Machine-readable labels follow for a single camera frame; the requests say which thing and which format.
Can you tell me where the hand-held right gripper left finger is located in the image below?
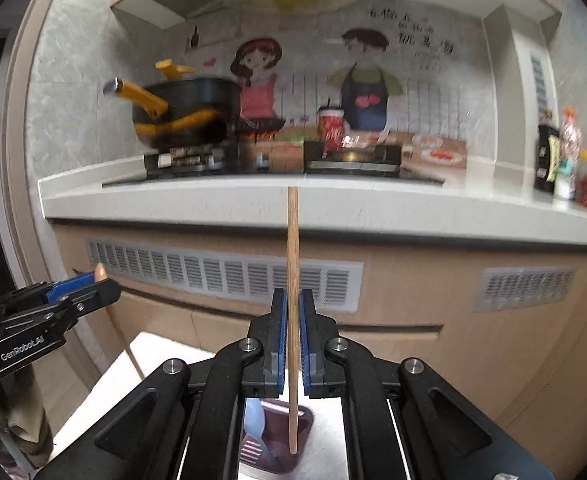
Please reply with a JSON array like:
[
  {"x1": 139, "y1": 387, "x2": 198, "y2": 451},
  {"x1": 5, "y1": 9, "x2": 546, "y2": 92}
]
[{"x1": 36, "y1": 287, "x2": 289, "y2": 480}]

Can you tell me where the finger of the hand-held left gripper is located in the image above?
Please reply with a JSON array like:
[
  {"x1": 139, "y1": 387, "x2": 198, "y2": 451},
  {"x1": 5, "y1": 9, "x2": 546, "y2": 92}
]
[
  {"x1": 0, "y1": 279, "x2": 123, "y2": 344},
  {"x1": 2, "y1": 271, "x2": 99, "y2": 317}
]

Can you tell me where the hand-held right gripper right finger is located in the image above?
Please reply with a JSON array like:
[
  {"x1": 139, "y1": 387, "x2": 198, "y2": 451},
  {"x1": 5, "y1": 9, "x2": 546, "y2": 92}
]
[{"x1": 299, "y1": 288, "x2": 559, "y2": 480}]

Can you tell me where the purple utensil holder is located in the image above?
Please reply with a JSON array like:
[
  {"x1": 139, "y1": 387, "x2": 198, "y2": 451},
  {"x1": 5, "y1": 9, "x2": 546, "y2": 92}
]
[{"x1": 240, "y1": 397, "x2": 317, "y2": 476}]

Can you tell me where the light blue spoon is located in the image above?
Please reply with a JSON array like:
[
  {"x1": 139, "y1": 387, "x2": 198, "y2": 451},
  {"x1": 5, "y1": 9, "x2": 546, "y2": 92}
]
[{"x1": 243, "y1": 398, "x2": 275, "y2": 467}]

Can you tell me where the black gas stove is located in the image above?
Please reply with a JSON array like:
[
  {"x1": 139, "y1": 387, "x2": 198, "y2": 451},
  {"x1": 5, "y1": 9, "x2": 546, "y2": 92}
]
[{"x1": 102, "y1": 141, "x2": 445, "y2": 189}]

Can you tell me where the rectangular black pan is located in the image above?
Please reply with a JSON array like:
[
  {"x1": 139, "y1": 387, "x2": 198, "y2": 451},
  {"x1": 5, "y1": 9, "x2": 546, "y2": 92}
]
[{"x1": 304, "y1": 140, "x2": 405, "y2": 175}]

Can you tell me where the red cup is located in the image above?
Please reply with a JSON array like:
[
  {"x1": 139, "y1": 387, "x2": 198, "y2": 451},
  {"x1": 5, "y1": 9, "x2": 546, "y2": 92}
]
[{"x1": 317, "y1": 106, "x2": 347, "y2": 154}]

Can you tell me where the small grey vent grille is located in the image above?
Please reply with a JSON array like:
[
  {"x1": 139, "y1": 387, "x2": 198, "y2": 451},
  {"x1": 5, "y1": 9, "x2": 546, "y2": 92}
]
[{"x1": 473, "y1": 267, "x2": 577, "y2": 314}]

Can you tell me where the yellow lid knob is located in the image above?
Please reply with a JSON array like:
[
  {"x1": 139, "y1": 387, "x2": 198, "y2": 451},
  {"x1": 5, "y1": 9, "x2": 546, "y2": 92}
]
[{"x1": 155, "y1": 59, "x2": 196, "y2": 81}]

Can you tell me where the dark sauce bottle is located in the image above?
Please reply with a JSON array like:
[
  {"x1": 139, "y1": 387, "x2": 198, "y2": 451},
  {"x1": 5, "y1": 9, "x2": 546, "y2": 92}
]
[{"x1": 533, "y1": 110, "x2": 562, "y2": 194}]

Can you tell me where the clear bottle red cap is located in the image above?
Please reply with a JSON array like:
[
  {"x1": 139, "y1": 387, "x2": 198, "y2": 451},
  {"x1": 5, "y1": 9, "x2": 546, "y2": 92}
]
[{"x1": 553, "y1": 107, "x2": 583, "y2": 201}]

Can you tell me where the black wok yellow handle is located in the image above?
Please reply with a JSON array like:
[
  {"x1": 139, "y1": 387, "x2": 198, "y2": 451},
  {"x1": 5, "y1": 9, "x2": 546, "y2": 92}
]
[{"x1": 133, "y1": 109, "x2": 232, "y2": 152}]

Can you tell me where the black saucepan yellow handle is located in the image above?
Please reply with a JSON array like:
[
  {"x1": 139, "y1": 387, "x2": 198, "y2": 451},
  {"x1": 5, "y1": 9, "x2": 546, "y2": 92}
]
[{"x1": 103, "y1": 76, "x2": 244, "y2": 122}]

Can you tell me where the cartoon wall poster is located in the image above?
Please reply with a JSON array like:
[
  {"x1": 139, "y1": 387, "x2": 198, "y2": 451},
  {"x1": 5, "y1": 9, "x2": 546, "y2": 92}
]
[{"x1": 183, "y1": 0, "x2": 475, "y2": 163}]

